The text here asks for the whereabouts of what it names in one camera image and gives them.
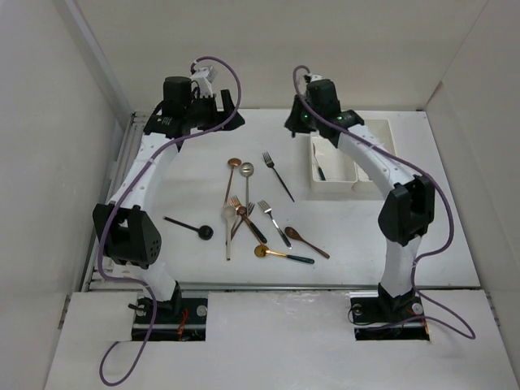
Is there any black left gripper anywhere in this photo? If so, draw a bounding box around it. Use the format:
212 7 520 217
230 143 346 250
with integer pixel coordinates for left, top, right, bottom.
184 89 243 132

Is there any copper long spoon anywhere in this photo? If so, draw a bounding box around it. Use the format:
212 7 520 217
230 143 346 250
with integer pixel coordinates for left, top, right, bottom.
224 158 242 203

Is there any silver slotted spoon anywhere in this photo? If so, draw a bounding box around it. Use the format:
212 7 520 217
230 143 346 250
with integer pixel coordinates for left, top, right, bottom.
240 162 254 206

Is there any gold spoon green handle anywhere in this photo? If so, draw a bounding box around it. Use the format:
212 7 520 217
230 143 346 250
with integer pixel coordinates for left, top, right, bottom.
254 245 315 265
312 144 326 181

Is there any black fork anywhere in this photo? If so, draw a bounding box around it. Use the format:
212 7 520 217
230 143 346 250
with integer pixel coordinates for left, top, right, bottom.
262 152 295 202

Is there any silver fork dark handle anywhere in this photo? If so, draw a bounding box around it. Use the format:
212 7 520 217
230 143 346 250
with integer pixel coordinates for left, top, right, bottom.
258 200 293 249

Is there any brown wooden spoon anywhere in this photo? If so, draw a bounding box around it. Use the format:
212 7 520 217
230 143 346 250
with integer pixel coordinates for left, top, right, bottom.
284 227 330 259

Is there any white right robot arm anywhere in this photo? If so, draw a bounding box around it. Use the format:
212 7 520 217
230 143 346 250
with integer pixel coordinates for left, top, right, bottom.
285 74 435 324

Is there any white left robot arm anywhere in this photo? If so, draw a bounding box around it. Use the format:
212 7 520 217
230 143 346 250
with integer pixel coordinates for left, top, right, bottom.
93 67 245 323

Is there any white spoon container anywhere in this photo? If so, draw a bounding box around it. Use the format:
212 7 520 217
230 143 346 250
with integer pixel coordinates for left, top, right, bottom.
308 136 358 194

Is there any white fork container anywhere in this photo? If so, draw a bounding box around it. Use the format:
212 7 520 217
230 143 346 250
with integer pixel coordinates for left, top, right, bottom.
350 119 397 199

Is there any white ceramic spoon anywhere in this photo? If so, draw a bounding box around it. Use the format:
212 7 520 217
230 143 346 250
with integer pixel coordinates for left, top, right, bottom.
222 205 236 261

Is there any small copper spoon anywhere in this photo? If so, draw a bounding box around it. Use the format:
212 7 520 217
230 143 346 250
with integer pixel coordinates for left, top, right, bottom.
236 206 267 245

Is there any copper fork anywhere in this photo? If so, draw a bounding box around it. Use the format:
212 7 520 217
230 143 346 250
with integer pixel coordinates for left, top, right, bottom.
223 196 241 245

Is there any black ladle spoon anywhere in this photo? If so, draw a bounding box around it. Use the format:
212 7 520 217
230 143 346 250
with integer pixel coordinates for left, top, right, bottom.
162 216 214 241

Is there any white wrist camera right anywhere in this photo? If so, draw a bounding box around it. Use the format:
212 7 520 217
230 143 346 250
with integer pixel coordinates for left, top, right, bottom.
304 73 323 84

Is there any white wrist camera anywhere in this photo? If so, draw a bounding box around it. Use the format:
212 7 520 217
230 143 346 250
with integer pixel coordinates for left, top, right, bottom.
304 73 323 84
190 66 218 89

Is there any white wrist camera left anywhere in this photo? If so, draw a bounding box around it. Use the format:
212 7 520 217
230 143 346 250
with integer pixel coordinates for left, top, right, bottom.
190 66 218 89

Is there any gold fork green handle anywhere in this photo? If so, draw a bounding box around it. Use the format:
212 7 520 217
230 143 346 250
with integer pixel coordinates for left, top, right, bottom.
230 196 267 244

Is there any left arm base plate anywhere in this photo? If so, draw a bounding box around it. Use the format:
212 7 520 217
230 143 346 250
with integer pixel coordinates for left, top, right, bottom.
128 297 208 342

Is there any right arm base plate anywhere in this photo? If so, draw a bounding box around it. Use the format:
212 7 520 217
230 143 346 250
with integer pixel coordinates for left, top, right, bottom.
349 291 430 341

